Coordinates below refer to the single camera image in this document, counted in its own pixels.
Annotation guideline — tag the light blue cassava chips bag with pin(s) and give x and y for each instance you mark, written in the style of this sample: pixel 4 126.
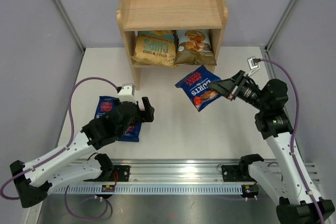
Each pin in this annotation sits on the light blue cassava chips bag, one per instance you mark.
pixel 194 48

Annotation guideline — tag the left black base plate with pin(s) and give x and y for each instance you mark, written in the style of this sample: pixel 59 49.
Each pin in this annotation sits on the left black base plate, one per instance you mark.
pixel 121 173

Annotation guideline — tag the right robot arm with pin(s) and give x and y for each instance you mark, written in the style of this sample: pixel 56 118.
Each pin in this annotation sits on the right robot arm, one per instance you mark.
pixel 296 197

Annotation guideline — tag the white slotted cable duct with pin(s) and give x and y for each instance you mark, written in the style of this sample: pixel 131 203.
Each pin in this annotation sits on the white slotted cable duct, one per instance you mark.
pixel 147 189

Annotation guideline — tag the blue burts bag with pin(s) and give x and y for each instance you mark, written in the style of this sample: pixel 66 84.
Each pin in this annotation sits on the blue burts bag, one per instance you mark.
pixel 132 135
pixel 105 104
pixel 195 86

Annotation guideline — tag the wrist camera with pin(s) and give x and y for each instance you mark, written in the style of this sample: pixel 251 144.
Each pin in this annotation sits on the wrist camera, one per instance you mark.
pixel 253 64
pixel 126 93

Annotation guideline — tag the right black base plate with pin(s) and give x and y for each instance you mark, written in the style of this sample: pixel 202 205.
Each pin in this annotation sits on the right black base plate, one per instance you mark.
pixel 233 173

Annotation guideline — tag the yellow kettle chips bag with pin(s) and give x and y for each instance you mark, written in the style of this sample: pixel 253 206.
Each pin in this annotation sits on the yellow kettle chips bag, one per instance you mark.
pixel 155 47

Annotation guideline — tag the wooden two-tier shelf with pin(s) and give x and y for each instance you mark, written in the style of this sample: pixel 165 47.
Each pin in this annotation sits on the wooden two-tier shelf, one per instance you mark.
pixel 138 15

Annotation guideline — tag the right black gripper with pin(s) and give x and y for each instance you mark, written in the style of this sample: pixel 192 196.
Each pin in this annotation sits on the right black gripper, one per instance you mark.
pixel 228 87

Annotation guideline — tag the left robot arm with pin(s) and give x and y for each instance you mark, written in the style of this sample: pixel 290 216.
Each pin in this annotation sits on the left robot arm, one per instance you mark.
pixel 36 179

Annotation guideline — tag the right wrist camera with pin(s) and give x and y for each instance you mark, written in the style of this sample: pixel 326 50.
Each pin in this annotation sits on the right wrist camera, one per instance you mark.
pixel 253 64

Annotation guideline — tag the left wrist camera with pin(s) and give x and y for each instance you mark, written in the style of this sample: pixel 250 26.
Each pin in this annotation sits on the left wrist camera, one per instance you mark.
pixel 126 93

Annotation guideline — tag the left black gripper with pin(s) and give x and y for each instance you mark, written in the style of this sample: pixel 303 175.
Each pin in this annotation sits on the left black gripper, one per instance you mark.
pixel 147 115

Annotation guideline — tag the aluminium mounting rail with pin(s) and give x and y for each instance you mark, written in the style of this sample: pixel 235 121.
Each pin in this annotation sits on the aluminium mounting rail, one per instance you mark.
pixel 175 171

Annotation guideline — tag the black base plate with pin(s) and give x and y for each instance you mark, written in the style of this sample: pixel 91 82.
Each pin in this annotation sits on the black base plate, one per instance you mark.
pixel 233 173
pixel 121 173

